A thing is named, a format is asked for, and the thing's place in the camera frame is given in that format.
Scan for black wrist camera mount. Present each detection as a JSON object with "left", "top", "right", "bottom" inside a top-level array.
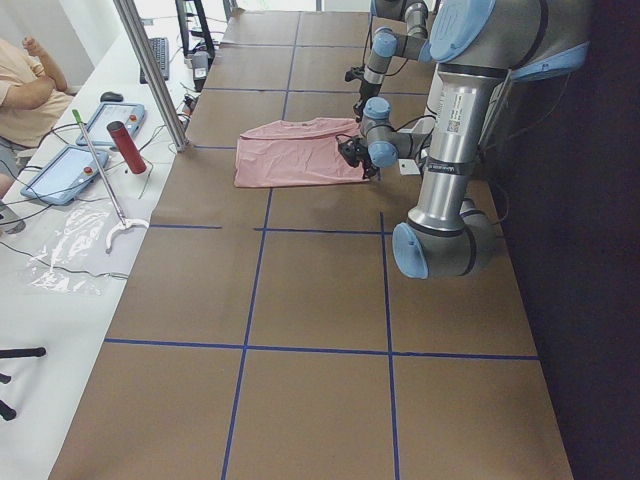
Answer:
[
  {"left": 338, "top": 137, "right": 367, "bottom": 168},
  {"left": 344, "top": 66, "right": 364, "bottom": 82}
]

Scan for clear plastic bag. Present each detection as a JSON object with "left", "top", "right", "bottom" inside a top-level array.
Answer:
[{"left": 20, "top": 200, "right": 140, "bottom": 295}]

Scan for red water bottle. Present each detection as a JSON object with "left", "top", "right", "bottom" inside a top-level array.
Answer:
[{"left": 106, "top": 121, "right": 147, "bottom": 175}]

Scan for grabber stick with white hook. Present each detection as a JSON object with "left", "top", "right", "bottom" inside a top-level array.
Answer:
[{"left": 72, "top": 109, "right": 150, "bottom": 254}]

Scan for black keyboard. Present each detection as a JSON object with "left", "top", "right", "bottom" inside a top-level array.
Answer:
[{"left": 148, "top": 37, "right": 170, "bottom": 80}]

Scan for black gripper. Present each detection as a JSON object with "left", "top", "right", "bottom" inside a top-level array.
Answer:
[
  {"left": 357, "top": 149, "right": 380, "bottom": 179},
  {"left": 353, "top": 80, "right": 381, "bottom": 122}
]

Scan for near black tripod legs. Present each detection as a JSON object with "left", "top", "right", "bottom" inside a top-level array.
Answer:
[{"left": 0, "top": 346, "right": 48, "bottom": 422}]

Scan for black computer mouse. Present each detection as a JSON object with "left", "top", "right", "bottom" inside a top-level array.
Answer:
[{"left": 100, "top": 91, "right": 124, "bottom": 102}]

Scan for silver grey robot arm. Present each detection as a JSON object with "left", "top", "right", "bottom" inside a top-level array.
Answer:
[
  {"left": 345, "top": 0, "right": 433, "bottom": 122},
  {"left": 355, "top": 0, "right": 594, "bottom": 279}
]

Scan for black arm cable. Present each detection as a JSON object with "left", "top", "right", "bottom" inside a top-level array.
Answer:
[{"left": 334, "top": 114, "right": 439, "bottom": 151}]

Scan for blue teach pendant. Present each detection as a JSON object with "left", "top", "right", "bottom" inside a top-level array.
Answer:
[
  {"left": 20, "top": 146, "right": 99, "bottom": 206},
  {"left": 85, "top": 102, "right": 146, "bottom": 147}
]

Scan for pink Snoopy t-shirt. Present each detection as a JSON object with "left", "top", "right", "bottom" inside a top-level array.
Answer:
[{"left": 234, "top": 117, "right": 363, "bottom": 188}]

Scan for aluminium frame post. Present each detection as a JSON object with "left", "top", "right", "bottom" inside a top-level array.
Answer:
[{"left": 113, "top": 0, "right": 188, "bottom": 152}]

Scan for seated person in peach shirt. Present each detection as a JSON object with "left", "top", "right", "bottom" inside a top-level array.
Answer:
[{"left": 0, "top": 34, "right": 76, "bottom": 199}]

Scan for near blue teach pendant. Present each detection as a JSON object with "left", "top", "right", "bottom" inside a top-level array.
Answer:
[{"left": 20, "top": 146, "right": 99, "bottom": 206}]

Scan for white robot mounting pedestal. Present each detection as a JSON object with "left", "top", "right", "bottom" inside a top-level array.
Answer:
[{"left": 399, "top": 86, "right": 442, "bottom": 176}]

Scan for far blue teach pendant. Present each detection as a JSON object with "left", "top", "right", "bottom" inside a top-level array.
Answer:
[{"left": 85, "top": 102, "right": 146, "bottom": 147}]

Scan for black stand on white desk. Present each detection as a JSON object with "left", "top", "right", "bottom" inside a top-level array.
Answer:
[{"left": 174, "top": 0, "right": 216, "bottom": 93}]

